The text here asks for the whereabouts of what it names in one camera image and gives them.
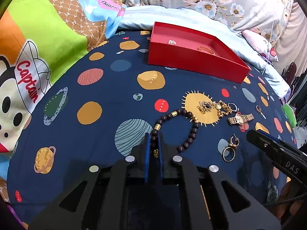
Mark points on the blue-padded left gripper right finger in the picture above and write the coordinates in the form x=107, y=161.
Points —
x=160, y=154

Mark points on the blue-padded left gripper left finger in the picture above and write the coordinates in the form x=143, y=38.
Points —
x=146, y=156

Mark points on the red jewelry tray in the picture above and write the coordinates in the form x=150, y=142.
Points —
x=191, y=50

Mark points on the person's right hand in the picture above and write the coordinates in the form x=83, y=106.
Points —
x=289, y=191

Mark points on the navy planet print bedsheet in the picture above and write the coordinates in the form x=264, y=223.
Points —
x=139, y=94

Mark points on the gold hoop earring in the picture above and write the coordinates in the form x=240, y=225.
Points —
x=259, y=110

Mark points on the gold wrist watch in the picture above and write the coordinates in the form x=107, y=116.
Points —
x=240, y=119

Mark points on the white pink cartoon pillow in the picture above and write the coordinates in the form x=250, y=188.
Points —
x=260, y=45

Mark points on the colourful monkey cartoon blanket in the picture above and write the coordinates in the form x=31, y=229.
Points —
x=53, y=86

